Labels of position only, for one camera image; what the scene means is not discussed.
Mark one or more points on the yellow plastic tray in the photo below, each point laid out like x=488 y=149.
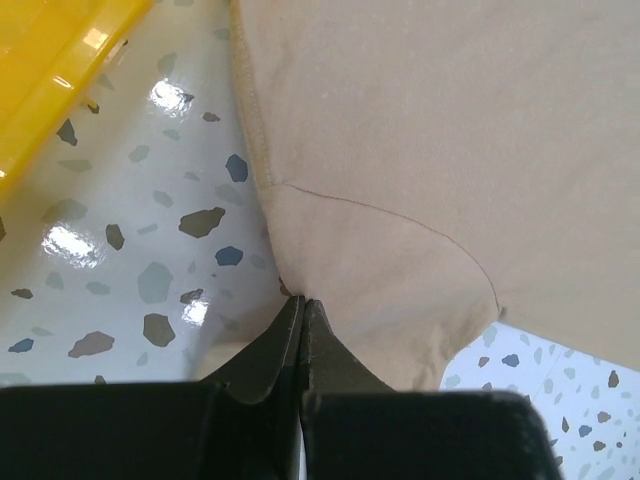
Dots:
x=51 y=54

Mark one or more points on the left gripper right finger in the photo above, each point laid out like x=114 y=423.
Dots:
x=340 y=402

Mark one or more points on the beige t shirt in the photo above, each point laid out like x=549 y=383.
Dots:
x=429 y=167

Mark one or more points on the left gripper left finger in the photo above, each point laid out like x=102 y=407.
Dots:
x=253 y=430

